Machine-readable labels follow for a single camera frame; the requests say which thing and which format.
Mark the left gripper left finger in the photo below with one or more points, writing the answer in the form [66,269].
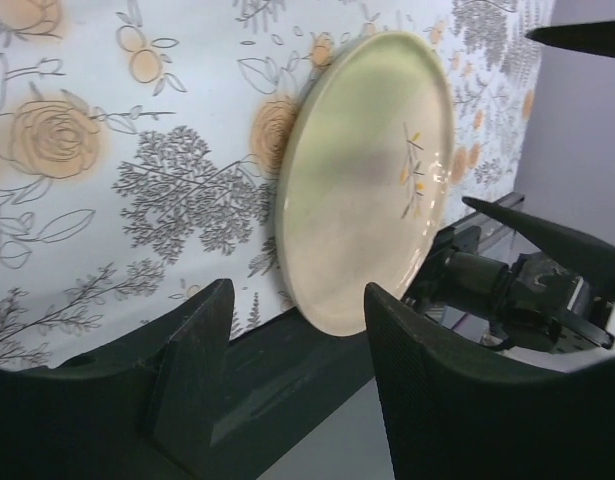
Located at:
[140,407]

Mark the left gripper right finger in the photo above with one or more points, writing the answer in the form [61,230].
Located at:
[453,409]

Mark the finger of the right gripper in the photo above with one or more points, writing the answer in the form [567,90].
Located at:
[595,38]
[582,253]

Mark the cream green plate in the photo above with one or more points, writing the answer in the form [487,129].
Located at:
[364,178]

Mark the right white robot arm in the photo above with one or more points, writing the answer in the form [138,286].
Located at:
[556,300]

